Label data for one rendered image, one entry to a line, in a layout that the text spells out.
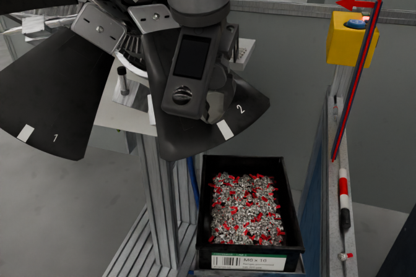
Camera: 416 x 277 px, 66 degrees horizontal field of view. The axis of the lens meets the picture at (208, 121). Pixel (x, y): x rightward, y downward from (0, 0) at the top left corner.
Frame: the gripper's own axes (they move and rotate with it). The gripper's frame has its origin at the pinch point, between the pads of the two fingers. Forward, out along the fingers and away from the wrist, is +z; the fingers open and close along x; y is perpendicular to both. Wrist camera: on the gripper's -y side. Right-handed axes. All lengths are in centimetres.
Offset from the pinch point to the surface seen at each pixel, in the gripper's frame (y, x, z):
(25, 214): 3, 107, 109
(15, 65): 1.3, 36.4, -4.4
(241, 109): 5.7, -4.2, 2.6
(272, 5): 82, 0, 29
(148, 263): -5, 33, 97
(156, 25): 14.2, 13.3, -6.9
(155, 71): 4.6, 10.0, -4.9
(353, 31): 38.1, -23.3, 6.6
